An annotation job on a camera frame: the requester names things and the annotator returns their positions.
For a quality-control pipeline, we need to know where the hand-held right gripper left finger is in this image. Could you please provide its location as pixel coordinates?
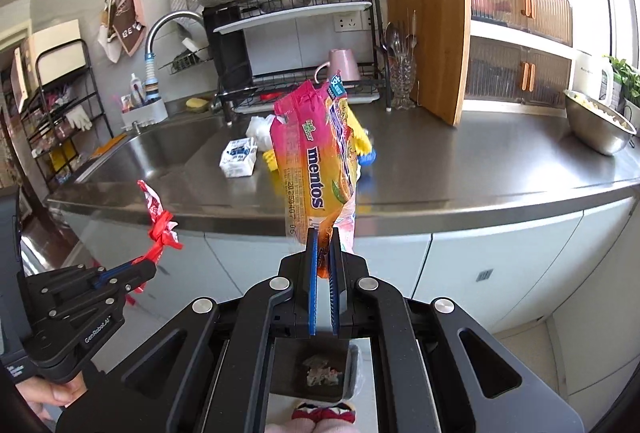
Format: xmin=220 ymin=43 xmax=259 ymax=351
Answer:
xmin=55 ymin=228 xmax=323 ymax=433

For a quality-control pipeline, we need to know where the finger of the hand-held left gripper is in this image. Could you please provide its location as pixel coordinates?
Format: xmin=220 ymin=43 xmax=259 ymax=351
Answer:
xmin=25 ymin=257 xmax=157 ymax=295
xmin=34 ymin=275 xmax=154 ymax=320

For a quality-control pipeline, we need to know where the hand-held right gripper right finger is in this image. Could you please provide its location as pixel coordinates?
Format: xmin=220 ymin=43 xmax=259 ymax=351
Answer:
xmin=329 ymin=229 xmax=592 ymax=433

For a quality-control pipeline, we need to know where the red white wrapper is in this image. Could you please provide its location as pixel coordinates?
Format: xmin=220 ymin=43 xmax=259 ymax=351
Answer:
xmin=136 ymin=179 xmax=184 ymax=294

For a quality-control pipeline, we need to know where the steel bin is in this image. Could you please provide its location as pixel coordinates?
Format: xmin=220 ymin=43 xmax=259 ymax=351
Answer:
xmin=270 ymin=338 xmax=362 ymax=405

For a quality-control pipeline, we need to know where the white tissue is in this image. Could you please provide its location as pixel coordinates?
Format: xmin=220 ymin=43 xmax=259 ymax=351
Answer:
xmin=301 ymin=353 xmax=342 ymax=387

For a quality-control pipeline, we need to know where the pink candy bag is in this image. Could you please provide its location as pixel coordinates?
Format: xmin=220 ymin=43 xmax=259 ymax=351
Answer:
xmin=269 ymin=73 xmax=373 ymax=281

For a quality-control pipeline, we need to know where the yellow juice bottle blue cap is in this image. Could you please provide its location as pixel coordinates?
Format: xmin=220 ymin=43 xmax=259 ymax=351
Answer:
xmin=263 ymin=133 xmax=377 ymax=172

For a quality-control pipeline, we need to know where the white blue milk carton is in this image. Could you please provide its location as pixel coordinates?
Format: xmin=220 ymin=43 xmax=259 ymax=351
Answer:
xmin=219 ymin=138 xmax=260 ymax=178

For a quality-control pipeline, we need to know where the white plastic bag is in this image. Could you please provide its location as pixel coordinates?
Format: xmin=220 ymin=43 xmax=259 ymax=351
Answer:
xmin=245 ymin=114 xmax=277 ymax=151

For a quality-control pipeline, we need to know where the person's left hand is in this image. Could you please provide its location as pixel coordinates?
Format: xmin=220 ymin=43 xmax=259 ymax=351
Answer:
xmin=14 ymin=370 xmax=87 ymax=421

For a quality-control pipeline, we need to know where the white base cabinet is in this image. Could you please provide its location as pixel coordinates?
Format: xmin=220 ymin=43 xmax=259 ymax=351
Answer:
xmin=60 ymin=198 xmax=637 ymax=335

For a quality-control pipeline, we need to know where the steel sink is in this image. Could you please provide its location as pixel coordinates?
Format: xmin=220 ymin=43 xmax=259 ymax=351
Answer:
xmin=75 ymin=115 xmax=232 ymax=184

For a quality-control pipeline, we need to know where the red patterned slipper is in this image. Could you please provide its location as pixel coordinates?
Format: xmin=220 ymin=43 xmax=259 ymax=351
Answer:
xmin=291 ymin=400 xmax=326 ymax=424
xmin=325 ymin=400 xmax=359 ymax=424

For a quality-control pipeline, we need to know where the yellow board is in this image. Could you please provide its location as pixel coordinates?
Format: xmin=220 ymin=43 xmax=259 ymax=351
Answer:
xmin=92 ymin=134 xmax=130 ymax=156

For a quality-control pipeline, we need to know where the person's left leg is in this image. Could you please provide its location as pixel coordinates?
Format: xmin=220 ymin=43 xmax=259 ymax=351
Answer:
xmin=265 ymin=421 xmax=317 ymax=433

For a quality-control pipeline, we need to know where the black shelf rack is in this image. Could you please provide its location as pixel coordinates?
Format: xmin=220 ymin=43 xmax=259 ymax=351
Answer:
xmin=17 ymin=40 xmax=116 ymax=194

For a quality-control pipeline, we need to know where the white rubber glove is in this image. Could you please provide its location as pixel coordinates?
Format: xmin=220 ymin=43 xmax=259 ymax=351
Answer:
xmin=65 ymin=105 xmax=95 ymax=132

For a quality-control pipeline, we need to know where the white caddy holder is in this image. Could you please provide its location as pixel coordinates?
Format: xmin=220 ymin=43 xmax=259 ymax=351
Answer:
xmin=121 ymin=99 xmax=169 ymax=127

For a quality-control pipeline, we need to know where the glass utensil holder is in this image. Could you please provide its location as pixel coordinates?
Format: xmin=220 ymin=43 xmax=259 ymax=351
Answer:
xmin=387 ymin=53 xmax=419 ymax=110

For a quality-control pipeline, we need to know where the pink cup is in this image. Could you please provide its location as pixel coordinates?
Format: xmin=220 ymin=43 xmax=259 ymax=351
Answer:
xmin=314 ymin=49 xmax=361 ymax=84

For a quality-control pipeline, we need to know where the white storage box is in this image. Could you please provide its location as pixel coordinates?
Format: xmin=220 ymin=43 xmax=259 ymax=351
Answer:
xmin=32 ymin=19 xmax=84 ymax=86

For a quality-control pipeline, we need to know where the brown white hanging towel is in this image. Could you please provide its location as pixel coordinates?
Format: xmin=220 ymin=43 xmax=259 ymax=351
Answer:
xmin=97 ymin=0 xmax=122 ymax=62

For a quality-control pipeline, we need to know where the black dish rack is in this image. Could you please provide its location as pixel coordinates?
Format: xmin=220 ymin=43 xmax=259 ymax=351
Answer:
xmin=202 ymin=0 xmax=392 ymax=116

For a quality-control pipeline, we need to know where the brown pink hanging towel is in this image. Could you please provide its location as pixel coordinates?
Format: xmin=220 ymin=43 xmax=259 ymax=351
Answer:
xmin=112 ymin=0 xmax=149 ymax=58

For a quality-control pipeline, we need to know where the steel spoon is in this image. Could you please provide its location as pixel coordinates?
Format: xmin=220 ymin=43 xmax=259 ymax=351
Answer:
xmin=383 ymin=22 xmax=401 ymax=56

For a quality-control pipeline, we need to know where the white power socket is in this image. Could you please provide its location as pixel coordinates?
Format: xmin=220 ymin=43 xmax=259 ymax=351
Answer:
xmin=334 ymin=14 xmax=366 ymax=32

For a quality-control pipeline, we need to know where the bamboo cutting board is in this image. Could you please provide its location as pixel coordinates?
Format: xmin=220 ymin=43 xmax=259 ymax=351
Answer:
xmin=384 ymin=0 xmax=472 ymax=128

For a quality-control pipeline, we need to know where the steel bowl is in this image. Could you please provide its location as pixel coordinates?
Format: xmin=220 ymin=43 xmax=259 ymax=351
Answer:
xmin=564 ymin=89 xmax=639 ymax=158

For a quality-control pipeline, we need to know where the white electric kettle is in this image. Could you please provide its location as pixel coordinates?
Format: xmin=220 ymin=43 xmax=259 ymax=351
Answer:
xmin=570 ymin=50 xmax=615 ymax=110

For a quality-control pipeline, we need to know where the green potted plant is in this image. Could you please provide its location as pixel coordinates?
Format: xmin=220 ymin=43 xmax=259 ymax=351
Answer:
xmin=605 ymin=55 xmax=640 ymax=124

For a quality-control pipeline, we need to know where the black wire sink basket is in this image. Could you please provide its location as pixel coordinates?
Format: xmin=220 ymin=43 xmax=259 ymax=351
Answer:
xmin=167 ymin=38 xmax=213 ymax=76

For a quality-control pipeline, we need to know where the steel faucet striped hose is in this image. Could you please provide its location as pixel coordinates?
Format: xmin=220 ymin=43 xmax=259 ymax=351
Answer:
xmin=144 ymin=11 xmax=206 ymax=106

